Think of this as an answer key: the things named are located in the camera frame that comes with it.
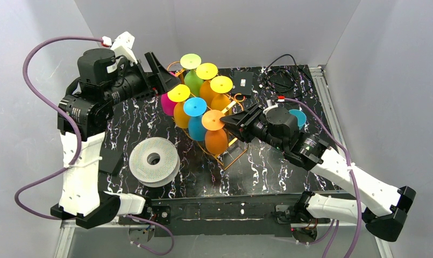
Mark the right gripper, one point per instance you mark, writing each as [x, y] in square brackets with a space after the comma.
[252, 121]

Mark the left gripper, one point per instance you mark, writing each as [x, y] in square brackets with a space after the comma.
[144, 79]

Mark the blue wine glass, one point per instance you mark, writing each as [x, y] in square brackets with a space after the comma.
[195, 108]

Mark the teal wine glass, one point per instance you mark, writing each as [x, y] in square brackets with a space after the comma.
[300, 116]

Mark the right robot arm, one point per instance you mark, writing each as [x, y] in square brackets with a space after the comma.
[384, 207]

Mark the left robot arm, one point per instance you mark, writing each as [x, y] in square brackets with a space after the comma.
[106, 79]

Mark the yellow-orange wine glass front left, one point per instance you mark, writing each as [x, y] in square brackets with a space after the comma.
[179, 95]

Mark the yellow-orange wine glass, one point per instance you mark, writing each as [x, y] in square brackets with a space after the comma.
[179, 95]
[221, 85]
[206, 72]

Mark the magenta wine glass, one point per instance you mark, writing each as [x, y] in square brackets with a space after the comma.
[167, 104]

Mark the green wine glass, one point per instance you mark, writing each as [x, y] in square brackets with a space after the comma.
[190, 62]

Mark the orange wine glass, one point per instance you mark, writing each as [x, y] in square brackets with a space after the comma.
[216, 139]

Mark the yellow-orange wine glass right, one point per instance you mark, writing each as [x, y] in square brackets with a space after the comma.
[221, 85]

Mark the yellow-orange wine glass back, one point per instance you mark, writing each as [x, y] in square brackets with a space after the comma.
[206, 72]

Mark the black power adapter box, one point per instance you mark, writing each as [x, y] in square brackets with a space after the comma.
[242, 83]

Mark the white perforated filament spool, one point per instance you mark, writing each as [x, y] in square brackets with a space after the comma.
[154, 162]

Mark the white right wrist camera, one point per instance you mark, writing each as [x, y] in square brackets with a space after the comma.
[273, 103]

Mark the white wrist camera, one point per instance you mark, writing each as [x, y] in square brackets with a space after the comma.
[273, 103]
[122, 46]

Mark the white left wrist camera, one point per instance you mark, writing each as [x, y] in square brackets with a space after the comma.
[122, 46]

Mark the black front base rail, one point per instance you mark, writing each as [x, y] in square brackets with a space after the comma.
[270, 214]

